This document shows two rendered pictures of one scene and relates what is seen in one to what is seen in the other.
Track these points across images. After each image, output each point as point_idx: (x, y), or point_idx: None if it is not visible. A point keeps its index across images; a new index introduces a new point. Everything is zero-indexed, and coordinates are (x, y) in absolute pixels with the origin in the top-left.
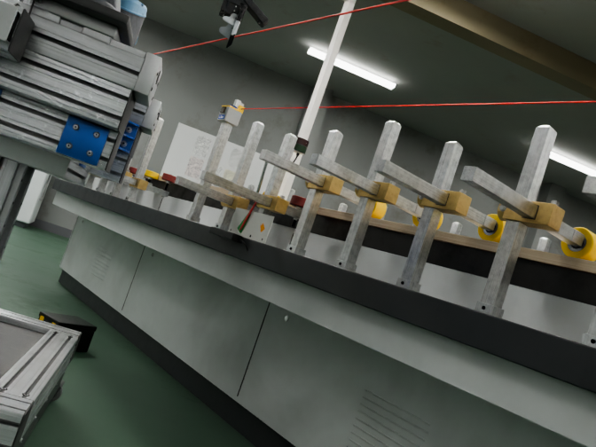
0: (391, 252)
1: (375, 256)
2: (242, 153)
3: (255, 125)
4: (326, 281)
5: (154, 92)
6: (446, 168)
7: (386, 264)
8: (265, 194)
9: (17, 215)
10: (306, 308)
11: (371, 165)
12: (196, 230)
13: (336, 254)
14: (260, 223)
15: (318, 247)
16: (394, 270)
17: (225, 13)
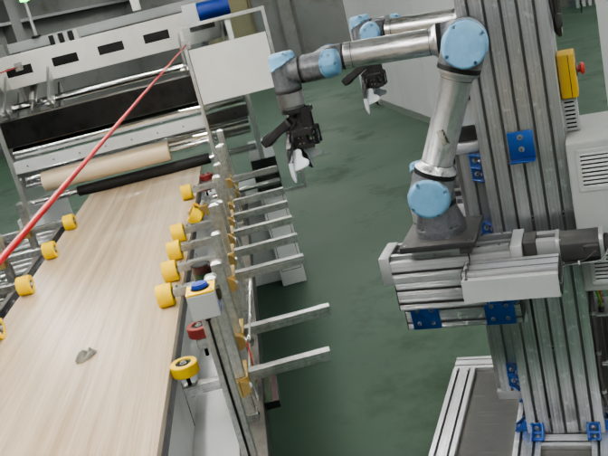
0: (186, 308)
1: (187, 322)
2: (229, 321)
3: (217, 278)
4: None
5: (413, 218)
6: (227, 216)
7: (189, 319)
8: (242, 328)
9: (489, 341)
10: None
11: (228, 240)
12: (270, 446)
13: (187, 351)
14: (251, 353)
15: None
16: (191, 318)
17: (307, 142)
